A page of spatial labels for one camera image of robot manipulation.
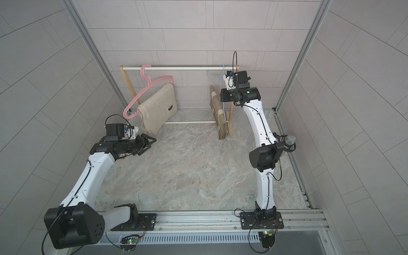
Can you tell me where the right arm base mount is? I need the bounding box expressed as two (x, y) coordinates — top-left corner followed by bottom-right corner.
(239, 210), (284, 230)

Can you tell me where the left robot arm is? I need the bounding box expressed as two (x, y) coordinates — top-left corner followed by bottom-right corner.
(44, 134), (157, 250)

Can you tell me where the pink plastic hanger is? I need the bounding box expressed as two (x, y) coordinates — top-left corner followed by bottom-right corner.
(121, 64), (174, 120)

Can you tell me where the right controller board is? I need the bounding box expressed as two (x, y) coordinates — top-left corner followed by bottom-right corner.
(258, 232), (276, 249)

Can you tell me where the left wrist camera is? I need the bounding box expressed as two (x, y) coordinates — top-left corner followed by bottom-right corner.
(104, 123), (139, 142)

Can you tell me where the white top rack rod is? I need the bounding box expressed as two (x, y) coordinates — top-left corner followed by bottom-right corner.
(122, 66), (238, 71)

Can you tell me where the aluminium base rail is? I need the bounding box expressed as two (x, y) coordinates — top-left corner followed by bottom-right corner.
(92, 209), (338, 255)

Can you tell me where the cream fuzzy scarf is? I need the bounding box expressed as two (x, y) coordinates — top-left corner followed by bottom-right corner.
(138, 83), (177, 135)

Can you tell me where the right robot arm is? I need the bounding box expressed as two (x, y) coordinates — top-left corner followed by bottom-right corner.
(221, 88), (284, 222)

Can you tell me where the left controller board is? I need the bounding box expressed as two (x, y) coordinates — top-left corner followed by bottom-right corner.
(120, 234), (143, 247)

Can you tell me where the controller board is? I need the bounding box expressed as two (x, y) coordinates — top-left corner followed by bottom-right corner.
(120, 234), (143, 247)
(258, 232), (276, 249)

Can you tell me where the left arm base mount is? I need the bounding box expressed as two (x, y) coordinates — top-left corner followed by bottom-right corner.
(110, 213), (157, 232)

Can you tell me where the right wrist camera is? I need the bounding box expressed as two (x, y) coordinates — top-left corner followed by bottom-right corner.
(223, 71), (251, 90)

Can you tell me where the wooden clothes rack frame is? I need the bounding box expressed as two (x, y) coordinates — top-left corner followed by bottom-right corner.
(120, 64), (233, 136)

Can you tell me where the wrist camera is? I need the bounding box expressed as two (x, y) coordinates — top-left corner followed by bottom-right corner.
(104, 123), (139, 142)
(223, 71), (251, 90)

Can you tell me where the brown plaid scarf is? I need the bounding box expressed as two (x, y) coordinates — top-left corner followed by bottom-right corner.
(209, 85), (230, 140)

